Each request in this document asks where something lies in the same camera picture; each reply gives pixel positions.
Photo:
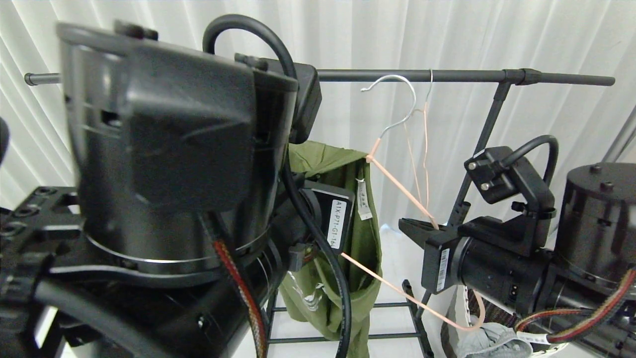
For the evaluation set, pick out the pale grey shorts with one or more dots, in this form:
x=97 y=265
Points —
x=489 y=343

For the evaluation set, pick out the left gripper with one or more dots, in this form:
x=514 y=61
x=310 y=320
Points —
x=339 y=223

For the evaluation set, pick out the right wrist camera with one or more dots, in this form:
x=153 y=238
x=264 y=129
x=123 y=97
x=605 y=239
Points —
x=497 y=174

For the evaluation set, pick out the white curtain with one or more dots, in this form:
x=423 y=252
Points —
x=546 y=40

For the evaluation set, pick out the black clothes rack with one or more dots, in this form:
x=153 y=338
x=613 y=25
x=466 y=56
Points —
x=472 y=75

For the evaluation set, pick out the pink clothes hanger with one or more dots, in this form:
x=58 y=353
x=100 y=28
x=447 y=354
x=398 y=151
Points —
x=426 y=149
x=397 y=186

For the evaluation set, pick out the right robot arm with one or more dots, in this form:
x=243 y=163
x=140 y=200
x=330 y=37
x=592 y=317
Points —
x=596 y=223

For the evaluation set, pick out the white laundry basket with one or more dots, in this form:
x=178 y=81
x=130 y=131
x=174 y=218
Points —
x=492 y=311

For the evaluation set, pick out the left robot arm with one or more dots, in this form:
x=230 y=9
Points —
x=174 y=149

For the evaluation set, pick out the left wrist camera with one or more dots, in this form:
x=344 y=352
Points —
x=308 y=99

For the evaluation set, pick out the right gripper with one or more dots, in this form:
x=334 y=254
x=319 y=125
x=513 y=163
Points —
x=487 y=268

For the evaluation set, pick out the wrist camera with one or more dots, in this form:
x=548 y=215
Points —
x=497 y=174
x=308 y=99

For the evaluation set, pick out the green long-sleeved shirt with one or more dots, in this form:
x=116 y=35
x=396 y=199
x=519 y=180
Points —
x=365 y=258

